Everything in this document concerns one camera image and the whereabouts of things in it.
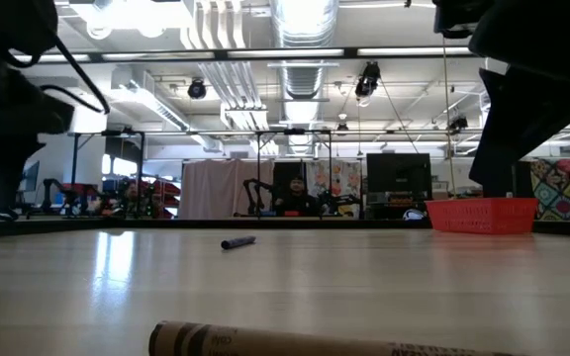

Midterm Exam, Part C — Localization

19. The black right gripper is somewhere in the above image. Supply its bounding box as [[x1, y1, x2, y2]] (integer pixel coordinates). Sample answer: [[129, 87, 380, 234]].
[[467, 0, 570, 185]]

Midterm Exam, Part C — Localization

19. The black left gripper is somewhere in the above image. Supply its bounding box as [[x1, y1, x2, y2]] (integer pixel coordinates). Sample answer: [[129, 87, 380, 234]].
[[0, 63, 76, 212]]

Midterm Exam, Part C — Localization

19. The blue crayon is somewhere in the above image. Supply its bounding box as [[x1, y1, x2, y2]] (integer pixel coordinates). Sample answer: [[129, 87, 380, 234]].
[[220, 235, 257, 250]]

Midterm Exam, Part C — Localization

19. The brown crayon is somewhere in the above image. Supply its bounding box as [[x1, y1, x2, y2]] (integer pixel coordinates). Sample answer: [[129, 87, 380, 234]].
[[148, 320, 528, 356]]

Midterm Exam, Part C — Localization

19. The small angled computer monitor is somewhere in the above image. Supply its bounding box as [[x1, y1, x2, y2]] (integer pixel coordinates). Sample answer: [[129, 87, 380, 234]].
[[21, 161, 41, 193]]

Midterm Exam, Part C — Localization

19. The black box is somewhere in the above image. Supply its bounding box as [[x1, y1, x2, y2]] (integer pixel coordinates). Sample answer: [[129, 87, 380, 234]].
[[482, 161, 533, 200]]

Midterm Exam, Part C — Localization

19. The colourful patchwork quilt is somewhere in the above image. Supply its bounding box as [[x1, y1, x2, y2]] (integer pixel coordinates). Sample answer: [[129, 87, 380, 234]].
[[530, 156, 570, 223]]

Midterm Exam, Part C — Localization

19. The red plastic mesh basket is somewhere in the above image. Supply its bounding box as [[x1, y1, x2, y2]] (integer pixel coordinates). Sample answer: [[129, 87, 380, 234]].
[[425, 197, 539, 235]]

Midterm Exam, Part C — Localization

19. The large black monitor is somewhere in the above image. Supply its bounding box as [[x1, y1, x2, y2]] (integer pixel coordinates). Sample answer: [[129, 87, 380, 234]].
[[366, 152, 433, 194]]

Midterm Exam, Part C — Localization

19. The person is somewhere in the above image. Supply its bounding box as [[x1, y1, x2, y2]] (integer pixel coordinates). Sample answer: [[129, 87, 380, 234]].
[[274, 175, 324, 218], [116, 180, 141, 218]]

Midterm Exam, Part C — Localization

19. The dark cluttered desk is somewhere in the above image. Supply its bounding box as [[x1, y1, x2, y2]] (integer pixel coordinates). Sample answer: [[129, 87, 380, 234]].
[[363, 191, 439, 222]]

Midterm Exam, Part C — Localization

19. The floral patterned cloth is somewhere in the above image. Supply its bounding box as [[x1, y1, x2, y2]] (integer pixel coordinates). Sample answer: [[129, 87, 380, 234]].
[[307, 160, 364, 218]]

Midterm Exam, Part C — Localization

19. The beige curtain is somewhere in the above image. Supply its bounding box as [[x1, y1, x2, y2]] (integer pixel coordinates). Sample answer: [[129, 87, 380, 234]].
[[179, 158, 275, 220]]

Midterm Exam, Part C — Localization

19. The black panel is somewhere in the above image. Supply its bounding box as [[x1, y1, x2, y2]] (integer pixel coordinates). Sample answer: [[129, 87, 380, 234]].
[[272, 161, 309, 202]]

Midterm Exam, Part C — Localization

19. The black metal frame stand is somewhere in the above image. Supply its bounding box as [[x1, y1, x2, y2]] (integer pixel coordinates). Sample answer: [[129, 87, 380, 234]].
[[254, 128, 334, 219], [69, 129, 146, 219]]

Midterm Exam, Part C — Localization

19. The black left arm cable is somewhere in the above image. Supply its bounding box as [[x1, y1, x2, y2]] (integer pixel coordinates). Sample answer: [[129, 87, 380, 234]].
[[5, 37, 112, 116]]

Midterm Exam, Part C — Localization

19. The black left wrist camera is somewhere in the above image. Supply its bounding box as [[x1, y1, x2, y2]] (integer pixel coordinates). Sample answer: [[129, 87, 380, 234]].
[[0, 0, 59, 56]]

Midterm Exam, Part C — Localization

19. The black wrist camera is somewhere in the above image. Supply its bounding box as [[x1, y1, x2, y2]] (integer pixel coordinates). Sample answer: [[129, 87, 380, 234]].
[[0, 0, 59, 56], [432, 0, 494, 40]]

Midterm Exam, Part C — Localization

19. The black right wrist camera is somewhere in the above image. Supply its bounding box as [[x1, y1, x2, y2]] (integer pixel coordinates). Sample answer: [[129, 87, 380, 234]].
[[432, 0, 494, 40]]

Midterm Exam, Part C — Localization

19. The black hanging ceiling camera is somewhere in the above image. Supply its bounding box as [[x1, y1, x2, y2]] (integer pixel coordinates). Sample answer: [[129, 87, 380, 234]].
[[355, 61, 382, 99]]

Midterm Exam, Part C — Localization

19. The black aluminium table frame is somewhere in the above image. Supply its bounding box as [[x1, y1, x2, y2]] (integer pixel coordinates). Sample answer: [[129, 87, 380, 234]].
[[0, 216, 570, 239]]

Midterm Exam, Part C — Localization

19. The silver ceiling duct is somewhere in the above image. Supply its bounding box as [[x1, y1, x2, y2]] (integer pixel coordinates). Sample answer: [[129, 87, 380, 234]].
[[269, 0, 339, 157]]

